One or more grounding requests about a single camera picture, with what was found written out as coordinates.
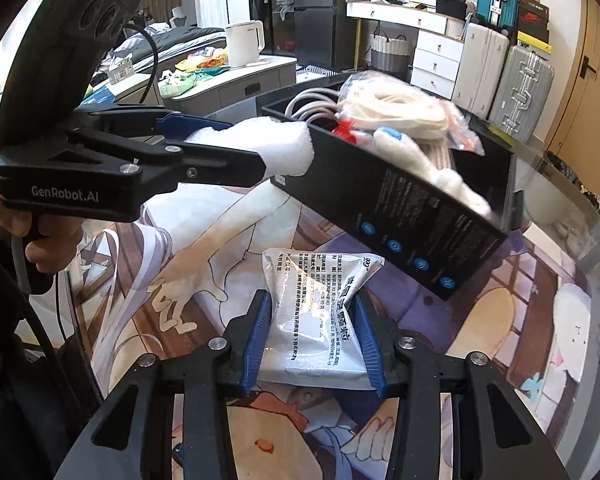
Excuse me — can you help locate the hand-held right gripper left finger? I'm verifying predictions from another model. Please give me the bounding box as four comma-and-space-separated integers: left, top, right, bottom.
67, 290, 273, 480

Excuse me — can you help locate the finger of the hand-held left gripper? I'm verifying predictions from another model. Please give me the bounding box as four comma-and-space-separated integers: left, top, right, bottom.
70, 107, 233, 143
67, 135, 276, 196

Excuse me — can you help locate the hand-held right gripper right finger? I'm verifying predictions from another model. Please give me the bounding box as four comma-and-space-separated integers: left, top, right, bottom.
352, 292, 573, 480

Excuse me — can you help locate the white foam sheet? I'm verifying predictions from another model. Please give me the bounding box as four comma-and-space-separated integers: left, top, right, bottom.
185, 116, 313, 178

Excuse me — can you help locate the white printed packet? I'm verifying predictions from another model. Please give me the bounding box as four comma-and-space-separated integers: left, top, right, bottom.
261, 247, 385, 392

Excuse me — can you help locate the red label white packet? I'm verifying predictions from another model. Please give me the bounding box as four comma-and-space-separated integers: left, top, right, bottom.
332, 120, 376, 148

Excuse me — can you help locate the black cardboard box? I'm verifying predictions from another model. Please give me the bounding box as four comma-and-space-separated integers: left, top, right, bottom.
261, 72, 523, 302

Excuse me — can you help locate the white roll blue label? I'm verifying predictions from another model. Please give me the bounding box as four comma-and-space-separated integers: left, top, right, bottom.
372, 126, 421, 161

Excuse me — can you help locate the white fluffy cloth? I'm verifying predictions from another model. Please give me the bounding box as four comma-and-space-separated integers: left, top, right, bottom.
427, 165, 492, 218

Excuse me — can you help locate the person's left hand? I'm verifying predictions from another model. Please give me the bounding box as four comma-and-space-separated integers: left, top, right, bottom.
0, 187, 83, 273

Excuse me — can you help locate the pile of colourful cloths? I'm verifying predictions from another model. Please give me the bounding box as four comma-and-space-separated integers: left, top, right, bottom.
160, 47, 231, 98

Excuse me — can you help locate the grey side cabinet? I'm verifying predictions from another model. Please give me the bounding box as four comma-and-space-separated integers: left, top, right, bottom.
165, 55, 298, 116

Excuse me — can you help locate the printed table mat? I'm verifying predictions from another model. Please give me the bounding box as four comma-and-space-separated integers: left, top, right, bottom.
70, 180, 600, 480

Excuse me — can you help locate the dark grey blanket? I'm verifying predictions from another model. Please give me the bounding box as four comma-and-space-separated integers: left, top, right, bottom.
87, 25, 226, 96

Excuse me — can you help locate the white electric kettle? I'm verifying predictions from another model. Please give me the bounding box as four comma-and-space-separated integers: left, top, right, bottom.
224, 20, 266, 68

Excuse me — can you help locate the black white striped rug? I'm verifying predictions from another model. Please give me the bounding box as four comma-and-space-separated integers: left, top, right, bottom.
295, 62, 356, 81

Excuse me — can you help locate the dark glass wardrobe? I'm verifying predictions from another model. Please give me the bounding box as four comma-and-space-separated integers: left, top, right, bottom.
247, 0, 296, 56

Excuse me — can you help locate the dark grey fridge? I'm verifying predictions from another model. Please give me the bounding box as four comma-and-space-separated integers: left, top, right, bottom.
292, 0, 373, 68

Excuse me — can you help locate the woven laundry basket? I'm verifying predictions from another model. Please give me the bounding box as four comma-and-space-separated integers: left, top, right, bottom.
369, 30, 413, 81

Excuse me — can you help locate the white drawer unit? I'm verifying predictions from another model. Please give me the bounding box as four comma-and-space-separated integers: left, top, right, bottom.
410, 30, 465, 101

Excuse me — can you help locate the white vanity table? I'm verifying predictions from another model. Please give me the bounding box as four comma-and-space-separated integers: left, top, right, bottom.
346, 0, 468, 33

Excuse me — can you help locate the white suitcase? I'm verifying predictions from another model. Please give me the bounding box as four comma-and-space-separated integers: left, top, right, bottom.
451, 21, 511, 116

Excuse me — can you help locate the silver suitcase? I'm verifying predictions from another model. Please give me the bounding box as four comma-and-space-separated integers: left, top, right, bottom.
487, 44, 556, 142

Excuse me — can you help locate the wooden door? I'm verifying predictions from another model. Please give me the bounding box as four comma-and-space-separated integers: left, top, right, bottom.
542, 0, 600, 206

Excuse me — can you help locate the black yellow shoe box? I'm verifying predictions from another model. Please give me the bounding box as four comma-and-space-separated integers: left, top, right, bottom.
517, 30, 552, 56

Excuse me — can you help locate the black shoe box red logo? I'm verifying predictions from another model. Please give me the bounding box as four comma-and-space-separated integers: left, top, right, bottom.
517, 0, 551, 31

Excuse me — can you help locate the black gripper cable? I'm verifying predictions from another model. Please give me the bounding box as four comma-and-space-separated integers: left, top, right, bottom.
122, 22, 161, 106

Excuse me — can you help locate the white coiled cable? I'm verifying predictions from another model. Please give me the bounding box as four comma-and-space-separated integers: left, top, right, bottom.
284, 87, 343, 122

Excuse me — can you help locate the bag of white rope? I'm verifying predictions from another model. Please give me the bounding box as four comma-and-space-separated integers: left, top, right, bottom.
337, 71, 485, 166

